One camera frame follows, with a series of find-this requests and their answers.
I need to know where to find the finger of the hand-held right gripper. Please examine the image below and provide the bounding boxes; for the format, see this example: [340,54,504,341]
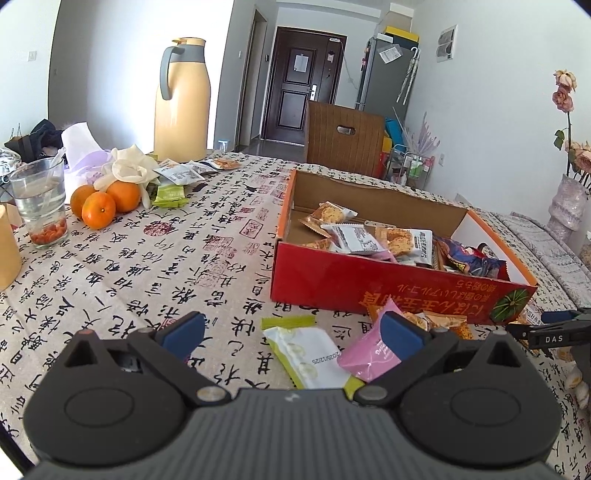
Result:
[540,309,591,324]
[505,322,591,352]

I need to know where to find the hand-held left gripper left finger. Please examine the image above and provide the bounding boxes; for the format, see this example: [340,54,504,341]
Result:
[59,311,232,408]

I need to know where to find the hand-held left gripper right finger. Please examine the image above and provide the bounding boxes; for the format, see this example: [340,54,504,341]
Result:
[352,310,533,408]

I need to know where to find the pink snack packet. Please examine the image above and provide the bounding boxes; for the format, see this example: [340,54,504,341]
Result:
[336,298,403,384]

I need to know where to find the orange snack packet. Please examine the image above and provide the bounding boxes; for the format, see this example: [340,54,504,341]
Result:
[402,310,476,343]

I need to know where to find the red cardboard box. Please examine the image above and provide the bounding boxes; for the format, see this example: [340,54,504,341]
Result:
[270,168,539,326]

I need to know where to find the white orange cracker packet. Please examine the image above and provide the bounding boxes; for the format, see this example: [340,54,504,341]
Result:
[298,200,359,239]
[373,225,435,267]

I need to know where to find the lime green snack packet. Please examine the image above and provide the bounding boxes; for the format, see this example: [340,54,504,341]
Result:
[261,315,366,401]
[152,183,189,209]

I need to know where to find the red white snack packet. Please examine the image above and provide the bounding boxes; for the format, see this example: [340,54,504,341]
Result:
[433,234,508,280]

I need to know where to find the pale yellow snack packet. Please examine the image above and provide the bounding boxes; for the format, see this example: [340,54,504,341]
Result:
[551,348,591,409]

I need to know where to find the grey quilted cloth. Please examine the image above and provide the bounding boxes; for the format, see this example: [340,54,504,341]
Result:
[455,191,591,315]

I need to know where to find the pink ribbed vase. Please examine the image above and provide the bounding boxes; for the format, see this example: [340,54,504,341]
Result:
[547,174,591,241]

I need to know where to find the orange fruit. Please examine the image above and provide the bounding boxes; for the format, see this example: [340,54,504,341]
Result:
[82,191,117,230]
[106,181,142,213]
[70,185,100,218]

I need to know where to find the cream fabric flower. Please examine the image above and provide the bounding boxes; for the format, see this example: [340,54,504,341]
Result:
[95,144,160,208]

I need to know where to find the glass of water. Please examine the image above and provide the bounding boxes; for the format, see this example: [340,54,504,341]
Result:
[9,157,69,250]

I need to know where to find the wooden chair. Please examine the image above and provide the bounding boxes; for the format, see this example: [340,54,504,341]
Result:
[304,100,387,179]

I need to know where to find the yellow mug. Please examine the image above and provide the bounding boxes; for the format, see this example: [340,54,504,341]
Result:
[0,203,23,293]

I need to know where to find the pale dried branches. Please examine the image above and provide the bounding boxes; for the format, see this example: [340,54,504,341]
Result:
[402,113,442,158]

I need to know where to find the blue plastic items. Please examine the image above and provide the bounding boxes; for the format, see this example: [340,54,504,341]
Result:
[384,119,407,150]

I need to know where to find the yellow thermos jug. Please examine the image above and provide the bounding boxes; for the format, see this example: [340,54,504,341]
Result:
[153,37,212,164]

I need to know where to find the purple white wrapping paper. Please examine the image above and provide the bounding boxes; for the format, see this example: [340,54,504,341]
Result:
[61,121,116,197]

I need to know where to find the dried pink roses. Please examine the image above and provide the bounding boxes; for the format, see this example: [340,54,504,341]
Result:
[553,69,591,179]

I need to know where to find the patterned clothes pile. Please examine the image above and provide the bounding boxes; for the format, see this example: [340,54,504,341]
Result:
[0,148,22,186]

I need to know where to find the black bag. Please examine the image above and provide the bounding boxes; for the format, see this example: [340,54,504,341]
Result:
[4,119,65,160]

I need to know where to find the dark brown entrance door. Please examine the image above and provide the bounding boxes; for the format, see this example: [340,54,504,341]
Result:
[261,25,347,147]

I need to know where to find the grey refrigerator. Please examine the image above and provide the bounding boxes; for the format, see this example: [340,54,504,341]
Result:
[355,37,417,122]

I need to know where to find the grey interior door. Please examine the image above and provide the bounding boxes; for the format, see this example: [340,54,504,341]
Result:
[235,8,269,149]

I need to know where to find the white folded umbrella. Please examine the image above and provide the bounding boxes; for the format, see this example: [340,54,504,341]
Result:
[396,46,422,106]

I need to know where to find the yellow box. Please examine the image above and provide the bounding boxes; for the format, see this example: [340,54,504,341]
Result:
[385,25,419,47]

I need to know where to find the plain cardboard box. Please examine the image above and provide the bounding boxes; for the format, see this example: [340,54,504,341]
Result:
[379,2,414,33]

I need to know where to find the wire rack with bottles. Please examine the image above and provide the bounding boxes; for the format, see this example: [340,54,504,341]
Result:
[385,144,437,190]

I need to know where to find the white wall panel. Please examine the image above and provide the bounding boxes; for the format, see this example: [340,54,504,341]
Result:
[436,25,459,62]

